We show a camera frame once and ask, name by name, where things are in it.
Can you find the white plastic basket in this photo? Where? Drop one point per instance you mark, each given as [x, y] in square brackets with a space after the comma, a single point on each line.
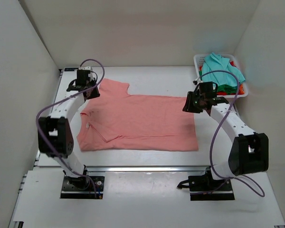
[198, 61]

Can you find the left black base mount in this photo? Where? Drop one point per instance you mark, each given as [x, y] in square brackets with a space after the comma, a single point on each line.
[81, 188]

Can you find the aluminium rail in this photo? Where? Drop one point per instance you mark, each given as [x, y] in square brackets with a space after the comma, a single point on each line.
[145, 168]

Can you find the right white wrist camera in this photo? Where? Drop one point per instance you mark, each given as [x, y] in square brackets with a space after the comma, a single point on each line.
[197, 81]

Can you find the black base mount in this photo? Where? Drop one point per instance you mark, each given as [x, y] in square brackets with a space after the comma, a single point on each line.
[81, 188]
[203, 187]

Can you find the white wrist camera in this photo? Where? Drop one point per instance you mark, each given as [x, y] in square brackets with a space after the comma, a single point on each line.
[197, 81]
[88, 68]

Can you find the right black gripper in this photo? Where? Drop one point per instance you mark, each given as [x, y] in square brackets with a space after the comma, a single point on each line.
[188, 107]

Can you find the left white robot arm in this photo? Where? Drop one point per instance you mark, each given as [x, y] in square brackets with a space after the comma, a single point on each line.
[55, 138]

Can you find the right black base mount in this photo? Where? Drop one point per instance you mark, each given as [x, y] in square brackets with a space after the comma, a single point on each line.
[203, 187]

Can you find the small dark label sticker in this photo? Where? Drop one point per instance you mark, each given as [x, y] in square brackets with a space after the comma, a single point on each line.
[70, 69]

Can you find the green t shirt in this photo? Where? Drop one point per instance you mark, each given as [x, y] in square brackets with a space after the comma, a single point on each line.
[226, 90]

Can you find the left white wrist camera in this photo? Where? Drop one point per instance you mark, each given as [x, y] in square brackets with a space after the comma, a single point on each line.
[88, 68]

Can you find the teal t shirt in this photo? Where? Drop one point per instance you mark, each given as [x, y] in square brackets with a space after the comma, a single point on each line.
[213, 62]

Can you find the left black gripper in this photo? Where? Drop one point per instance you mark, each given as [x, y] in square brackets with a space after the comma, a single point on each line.
[96, 93]

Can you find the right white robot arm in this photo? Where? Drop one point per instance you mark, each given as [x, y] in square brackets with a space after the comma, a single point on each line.
[249, 151]

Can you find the salmon pink t shirt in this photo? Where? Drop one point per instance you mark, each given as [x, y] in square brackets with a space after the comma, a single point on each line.
[118, 120]

